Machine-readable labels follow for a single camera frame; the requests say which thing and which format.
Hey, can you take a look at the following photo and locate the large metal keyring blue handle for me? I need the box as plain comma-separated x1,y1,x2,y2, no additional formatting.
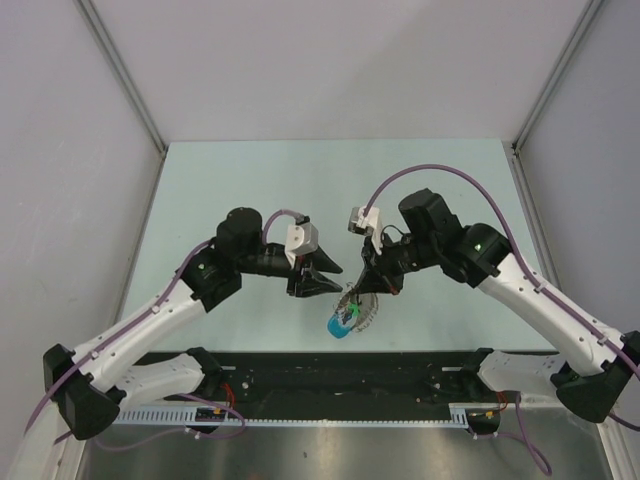
327,291,379,339

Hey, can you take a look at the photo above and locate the left aluminium frame post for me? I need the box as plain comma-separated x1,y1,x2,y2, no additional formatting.
74,0,169,156

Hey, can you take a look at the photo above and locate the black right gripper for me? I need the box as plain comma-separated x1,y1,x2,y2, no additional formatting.
355,229,439,295

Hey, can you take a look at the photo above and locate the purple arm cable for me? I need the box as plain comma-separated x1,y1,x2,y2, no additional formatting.
22,208,309,451
364,164,640,476

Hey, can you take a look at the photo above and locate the green key tag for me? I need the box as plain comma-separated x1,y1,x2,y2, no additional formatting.
347,302,360,316

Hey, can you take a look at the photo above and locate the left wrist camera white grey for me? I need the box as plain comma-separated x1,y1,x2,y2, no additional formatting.
284,216,319,267

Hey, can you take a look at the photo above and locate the aluminium frame post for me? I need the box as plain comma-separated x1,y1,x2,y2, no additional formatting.
74,0,169,156
509,0,609,154

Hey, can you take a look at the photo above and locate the grey slotted cable duct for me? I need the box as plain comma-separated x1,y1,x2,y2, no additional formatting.
112,402,474,432

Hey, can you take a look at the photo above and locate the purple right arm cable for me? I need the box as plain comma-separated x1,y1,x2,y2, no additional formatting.
364,164,640,476

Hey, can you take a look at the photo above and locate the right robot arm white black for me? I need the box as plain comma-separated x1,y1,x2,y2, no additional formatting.
348,189,639,423

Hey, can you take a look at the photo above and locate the right aluminium frame post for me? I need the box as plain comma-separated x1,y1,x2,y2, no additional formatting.
509,0,609,154

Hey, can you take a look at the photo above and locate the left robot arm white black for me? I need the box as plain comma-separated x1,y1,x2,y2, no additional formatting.
40,207,343,440

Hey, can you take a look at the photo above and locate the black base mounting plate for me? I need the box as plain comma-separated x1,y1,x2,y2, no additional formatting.
102,349,524,421

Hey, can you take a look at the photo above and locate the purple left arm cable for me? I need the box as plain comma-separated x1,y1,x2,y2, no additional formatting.
22,208,309,451

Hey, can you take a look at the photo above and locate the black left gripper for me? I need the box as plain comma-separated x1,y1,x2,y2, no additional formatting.
236,243,342,297

